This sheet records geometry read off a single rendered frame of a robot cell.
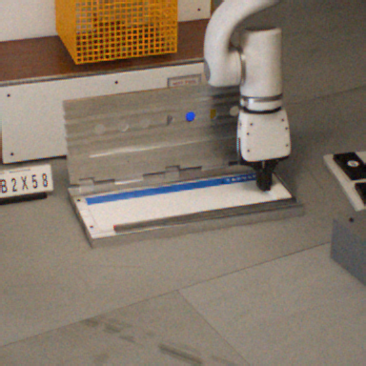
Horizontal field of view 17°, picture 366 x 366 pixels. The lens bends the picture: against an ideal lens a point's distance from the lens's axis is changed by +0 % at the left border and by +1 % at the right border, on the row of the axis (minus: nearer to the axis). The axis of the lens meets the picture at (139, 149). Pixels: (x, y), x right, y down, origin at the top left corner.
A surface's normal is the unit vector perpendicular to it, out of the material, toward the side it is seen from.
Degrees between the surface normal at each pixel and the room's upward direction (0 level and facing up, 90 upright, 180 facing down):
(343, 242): 90
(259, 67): 77
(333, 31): 0
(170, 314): 0
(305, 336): 0
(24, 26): 90
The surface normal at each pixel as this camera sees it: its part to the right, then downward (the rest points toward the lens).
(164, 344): 0.00, -0.88
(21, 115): 0.29, 0.45
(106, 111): 0.28, 0.24
